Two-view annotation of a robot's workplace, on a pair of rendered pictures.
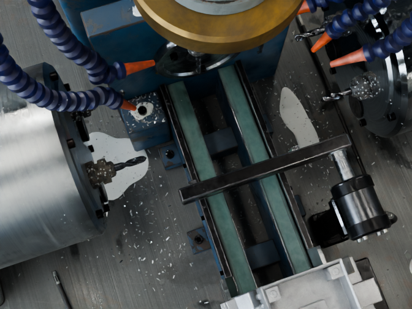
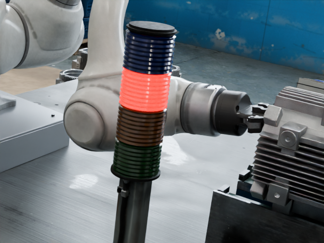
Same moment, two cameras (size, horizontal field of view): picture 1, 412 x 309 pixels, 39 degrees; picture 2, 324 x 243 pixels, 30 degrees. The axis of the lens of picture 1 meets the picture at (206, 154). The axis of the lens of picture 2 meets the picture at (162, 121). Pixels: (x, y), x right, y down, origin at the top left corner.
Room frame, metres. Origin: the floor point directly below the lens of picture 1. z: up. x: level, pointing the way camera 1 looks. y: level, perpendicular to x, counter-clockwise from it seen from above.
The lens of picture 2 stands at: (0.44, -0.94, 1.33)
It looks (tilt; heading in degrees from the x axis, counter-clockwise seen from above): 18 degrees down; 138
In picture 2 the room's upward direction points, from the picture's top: 7 degrees clockwise
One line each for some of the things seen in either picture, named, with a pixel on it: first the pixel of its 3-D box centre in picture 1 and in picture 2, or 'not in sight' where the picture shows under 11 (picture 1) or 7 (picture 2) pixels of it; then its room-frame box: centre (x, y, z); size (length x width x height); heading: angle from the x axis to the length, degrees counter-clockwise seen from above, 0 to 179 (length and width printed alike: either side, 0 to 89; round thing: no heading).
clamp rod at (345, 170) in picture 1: (346, 174); not in sight; (0.20, -0.20, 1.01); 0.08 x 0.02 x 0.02; 20
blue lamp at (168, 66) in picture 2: not in sight; (149, 50); (-0.11, -0.49, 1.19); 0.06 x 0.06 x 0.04
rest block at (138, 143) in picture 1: (145, 121); not in sight; (0.32, 0.11, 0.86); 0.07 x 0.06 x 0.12; 110
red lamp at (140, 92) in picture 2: not in sight; (144, 87); (-0.11, -0.49, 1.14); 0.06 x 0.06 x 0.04
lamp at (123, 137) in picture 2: not in sight; (141, 121); (-0.11, -0.49, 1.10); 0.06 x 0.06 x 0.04
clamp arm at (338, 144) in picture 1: (265, 170); not in sight; (0.20, -0.09, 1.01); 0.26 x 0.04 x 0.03; 110
